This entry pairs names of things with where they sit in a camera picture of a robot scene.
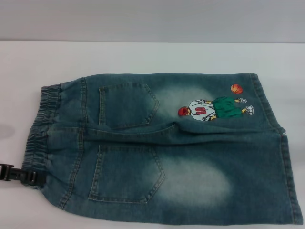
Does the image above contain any blue denim shorts cartoon patch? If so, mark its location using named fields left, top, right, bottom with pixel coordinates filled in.
left=20, top=73, right=302, bottom=229

